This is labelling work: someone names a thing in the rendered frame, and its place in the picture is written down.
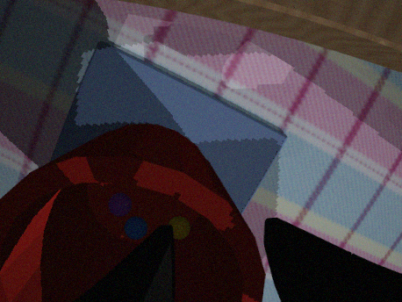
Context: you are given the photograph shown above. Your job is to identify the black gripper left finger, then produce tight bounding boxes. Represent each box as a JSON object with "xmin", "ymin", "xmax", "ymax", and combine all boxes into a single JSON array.
[{"xmin": 73, "ymin": 225, "xmax": 176, "ymax": 302}]

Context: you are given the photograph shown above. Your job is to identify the brown wooden block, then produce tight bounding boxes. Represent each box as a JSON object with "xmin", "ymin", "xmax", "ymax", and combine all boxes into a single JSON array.
[{"xmin": 120, "ymin": 0, "xmax": 402, "ymax": 71}]

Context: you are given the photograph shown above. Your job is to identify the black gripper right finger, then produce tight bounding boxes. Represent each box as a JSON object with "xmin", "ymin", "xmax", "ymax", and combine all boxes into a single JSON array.
[{"xmin": 263, "ymin": 218, "xmax": 402, "ymax": 302}]

